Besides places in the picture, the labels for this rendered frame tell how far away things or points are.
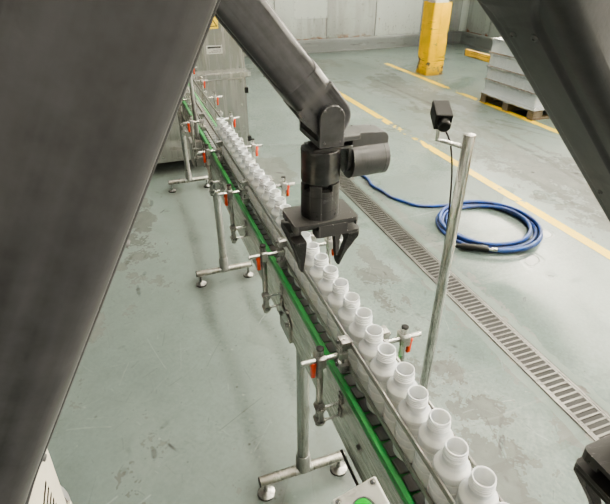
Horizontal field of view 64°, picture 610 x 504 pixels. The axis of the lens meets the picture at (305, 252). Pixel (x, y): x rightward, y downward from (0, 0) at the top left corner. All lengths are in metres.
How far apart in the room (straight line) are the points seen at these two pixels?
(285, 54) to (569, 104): 0.44
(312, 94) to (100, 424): 2.10
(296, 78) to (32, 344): 0.51
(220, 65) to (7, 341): 4.52
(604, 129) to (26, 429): 0.25
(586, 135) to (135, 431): 2.31
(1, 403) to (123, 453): 2.19
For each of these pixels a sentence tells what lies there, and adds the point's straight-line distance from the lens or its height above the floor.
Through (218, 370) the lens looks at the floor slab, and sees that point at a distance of 2.60.
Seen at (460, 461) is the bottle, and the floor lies 1.15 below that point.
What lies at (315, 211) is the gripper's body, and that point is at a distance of 0.71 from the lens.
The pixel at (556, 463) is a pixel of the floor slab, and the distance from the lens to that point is 2.46.
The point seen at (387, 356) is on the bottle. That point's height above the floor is 1.16.
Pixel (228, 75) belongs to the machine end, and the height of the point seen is 0.87.
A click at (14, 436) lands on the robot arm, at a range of 0.21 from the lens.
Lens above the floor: 1.83
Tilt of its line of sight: 32 degrees down
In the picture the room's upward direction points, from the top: straight up
